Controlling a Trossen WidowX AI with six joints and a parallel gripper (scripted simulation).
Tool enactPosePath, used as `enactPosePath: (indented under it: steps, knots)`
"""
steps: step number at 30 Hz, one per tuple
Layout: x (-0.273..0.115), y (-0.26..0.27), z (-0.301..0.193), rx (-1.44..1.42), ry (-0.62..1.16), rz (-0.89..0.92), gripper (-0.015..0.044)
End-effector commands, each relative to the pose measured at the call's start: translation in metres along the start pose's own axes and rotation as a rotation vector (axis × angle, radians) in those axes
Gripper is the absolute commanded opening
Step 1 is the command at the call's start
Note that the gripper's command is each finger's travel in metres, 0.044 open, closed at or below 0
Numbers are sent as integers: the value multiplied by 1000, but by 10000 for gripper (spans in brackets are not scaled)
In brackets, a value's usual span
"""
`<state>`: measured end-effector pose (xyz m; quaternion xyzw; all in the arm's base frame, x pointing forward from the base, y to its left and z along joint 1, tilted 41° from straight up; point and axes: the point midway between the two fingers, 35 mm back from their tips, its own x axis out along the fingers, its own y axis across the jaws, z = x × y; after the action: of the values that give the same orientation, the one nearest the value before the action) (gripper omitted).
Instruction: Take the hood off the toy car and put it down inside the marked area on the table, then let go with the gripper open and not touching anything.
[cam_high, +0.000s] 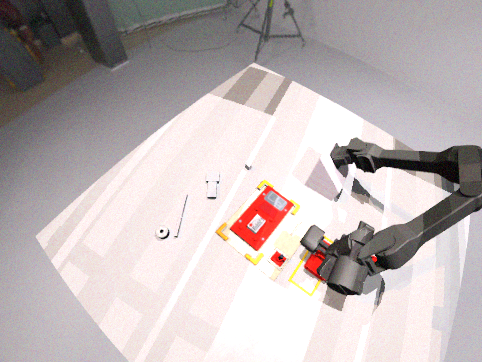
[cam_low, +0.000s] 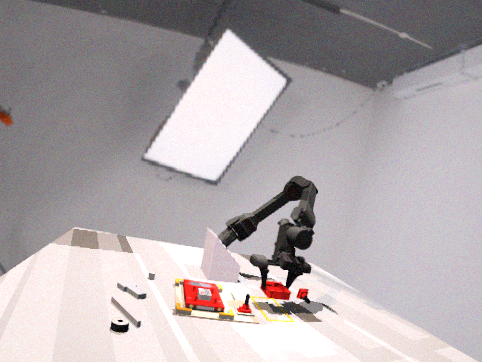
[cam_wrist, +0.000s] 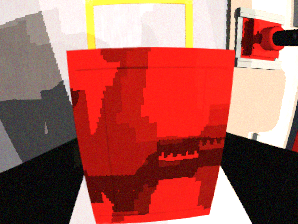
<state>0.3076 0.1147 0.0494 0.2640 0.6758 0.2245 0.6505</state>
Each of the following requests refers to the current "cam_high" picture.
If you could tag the grey flat bar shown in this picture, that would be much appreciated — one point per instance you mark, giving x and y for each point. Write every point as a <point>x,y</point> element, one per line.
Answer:
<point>177,228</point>

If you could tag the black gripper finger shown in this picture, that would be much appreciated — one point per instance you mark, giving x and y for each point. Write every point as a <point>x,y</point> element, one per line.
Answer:
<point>313,252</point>

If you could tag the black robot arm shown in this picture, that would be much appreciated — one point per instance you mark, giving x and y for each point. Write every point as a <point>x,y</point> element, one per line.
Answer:
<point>398,243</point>

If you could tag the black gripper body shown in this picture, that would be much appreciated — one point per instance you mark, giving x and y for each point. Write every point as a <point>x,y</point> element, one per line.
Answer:
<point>312,240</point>

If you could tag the black toy tyre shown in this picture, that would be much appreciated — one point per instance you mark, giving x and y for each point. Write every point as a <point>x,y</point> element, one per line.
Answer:
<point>165,233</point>

